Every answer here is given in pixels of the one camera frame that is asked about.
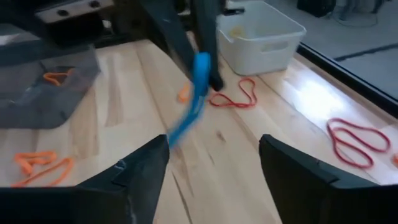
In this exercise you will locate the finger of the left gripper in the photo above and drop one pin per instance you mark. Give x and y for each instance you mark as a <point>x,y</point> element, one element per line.
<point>171,31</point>
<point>208,28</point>

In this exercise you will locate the grey translucent plastic basket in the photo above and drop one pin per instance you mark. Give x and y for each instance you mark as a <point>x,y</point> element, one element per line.
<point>31,105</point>

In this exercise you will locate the blue rubber band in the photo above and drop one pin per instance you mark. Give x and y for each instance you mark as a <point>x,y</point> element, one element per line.
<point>200,77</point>

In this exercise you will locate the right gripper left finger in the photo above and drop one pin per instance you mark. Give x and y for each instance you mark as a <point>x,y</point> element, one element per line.
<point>143,180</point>

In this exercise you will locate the white plastic basket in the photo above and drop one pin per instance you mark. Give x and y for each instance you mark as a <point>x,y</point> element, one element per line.
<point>264,59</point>

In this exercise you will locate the yellow rubber band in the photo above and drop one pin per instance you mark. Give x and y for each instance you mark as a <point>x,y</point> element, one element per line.
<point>237,31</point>

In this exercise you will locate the orange rubber band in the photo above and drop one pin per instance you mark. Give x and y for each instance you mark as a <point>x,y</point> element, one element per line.
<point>62,168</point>
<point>49,77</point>
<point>183,95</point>
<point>34,157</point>

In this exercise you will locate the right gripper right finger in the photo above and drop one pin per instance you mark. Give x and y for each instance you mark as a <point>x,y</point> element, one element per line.
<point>295,180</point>

